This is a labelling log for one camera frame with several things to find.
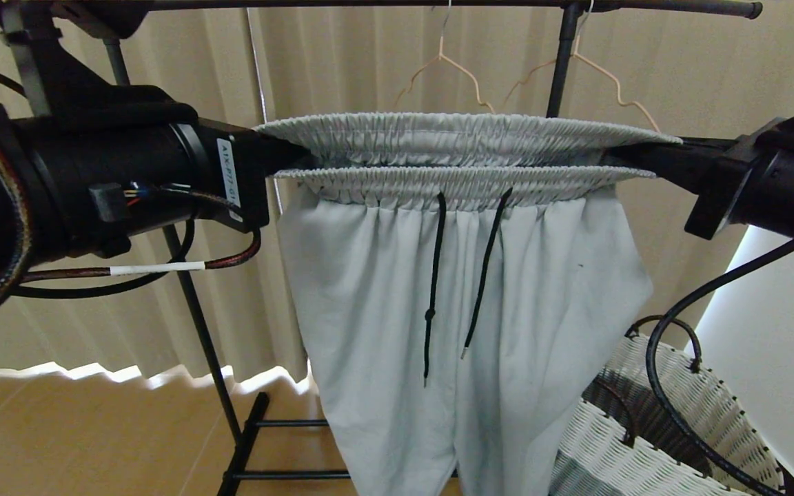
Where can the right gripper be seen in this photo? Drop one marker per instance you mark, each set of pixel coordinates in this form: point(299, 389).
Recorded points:
point(783, 179)

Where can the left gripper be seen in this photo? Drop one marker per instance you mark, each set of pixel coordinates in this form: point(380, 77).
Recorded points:
point(135, 172)

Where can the pink clothes hanger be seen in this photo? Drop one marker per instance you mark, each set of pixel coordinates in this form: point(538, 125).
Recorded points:
point(616, 81)
point(469, 74)

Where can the pale grey shorts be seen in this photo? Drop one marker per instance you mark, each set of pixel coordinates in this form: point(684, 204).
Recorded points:
point(383, 289)

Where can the white laundry basket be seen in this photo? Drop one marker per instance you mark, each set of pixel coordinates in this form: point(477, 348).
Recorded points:
point(714, 406)

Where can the black clothes rack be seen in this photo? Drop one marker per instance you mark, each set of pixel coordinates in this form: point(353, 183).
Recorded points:
point(369, 3)

